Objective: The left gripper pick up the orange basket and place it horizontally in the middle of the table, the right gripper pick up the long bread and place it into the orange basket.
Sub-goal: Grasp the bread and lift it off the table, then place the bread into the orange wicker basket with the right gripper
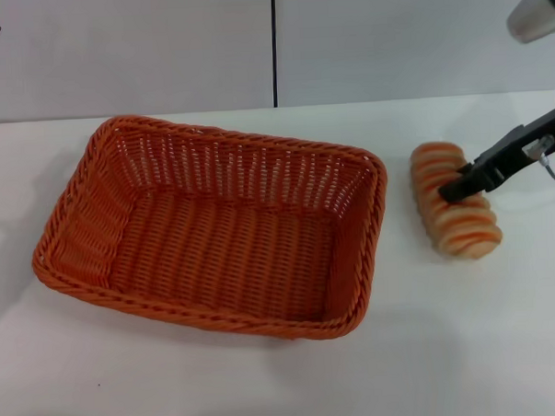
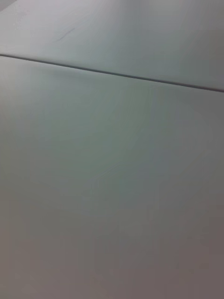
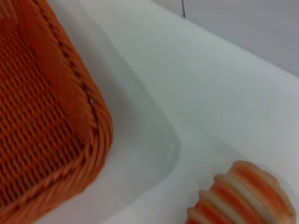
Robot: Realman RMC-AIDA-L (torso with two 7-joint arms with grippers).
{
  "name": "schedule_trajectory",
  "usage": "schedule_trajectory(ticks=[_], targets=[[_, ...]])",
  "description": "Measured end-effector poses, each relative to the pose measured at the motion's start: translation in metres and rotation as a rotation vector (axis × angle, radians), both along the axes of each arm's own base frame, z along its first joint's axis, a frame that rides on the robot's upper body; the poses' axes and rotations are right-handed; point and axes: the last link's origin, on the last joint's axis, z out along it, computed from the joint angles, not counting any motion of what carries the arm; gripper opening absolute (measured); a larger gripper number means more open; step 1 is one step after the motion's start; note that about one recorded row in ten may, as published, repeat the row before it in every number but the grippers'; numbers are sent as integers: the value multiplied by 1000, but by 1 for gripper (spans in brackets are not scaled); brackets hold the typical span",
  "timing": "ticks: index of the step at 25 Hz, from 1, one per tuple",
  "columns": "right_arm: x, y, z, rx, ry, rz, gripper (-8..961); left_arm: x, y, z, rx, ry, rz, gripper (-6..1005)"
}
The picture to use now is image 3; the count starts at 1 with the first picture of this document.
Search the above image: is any orange striped bread loaf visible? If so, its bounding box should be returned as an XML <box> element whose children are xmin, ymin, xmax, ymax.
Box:
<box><xmin>186</xmin><ymin>160</ymin><xmax>297</xmax><ymax>224</ymax></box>

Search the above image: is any orange woven plastic basket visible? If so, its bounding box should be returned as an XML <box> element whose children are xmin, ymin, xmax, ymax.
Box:
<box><xmin>0</xmin><ymin>0</ymin><xmax>114</xmax><ymax>224</ymax></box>

